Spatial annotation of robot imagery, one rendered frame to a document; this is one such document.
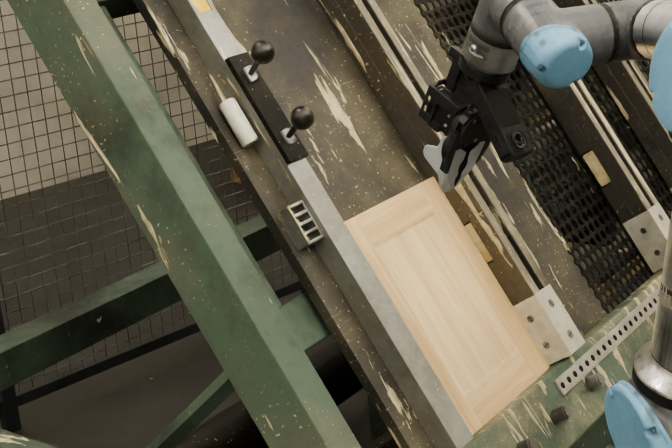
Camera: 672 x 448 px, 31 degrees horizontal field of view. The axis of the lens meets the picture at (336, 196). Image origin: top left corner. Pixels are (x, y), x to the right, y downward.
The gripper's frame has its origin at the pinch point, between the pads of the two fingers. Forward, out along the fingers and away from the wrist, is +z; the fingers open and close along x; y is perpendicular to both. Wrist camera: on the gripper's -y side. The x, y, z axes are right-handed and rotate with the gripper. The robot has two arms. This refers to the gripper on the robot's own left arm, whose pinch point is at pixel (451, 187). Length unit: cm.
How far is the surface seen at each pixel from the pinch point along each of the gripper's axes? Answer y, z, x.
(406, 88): 38, 16, -33
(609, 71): 43, 32, -114
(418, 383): -6.2, 36.3, -2.6
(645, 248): 5, 49, -91
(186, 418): 20, 59, 19
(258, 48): 37.6, -1.1, 6.5
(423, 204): 21.4, 28.8, -27.6
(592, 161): 24, 39, -88
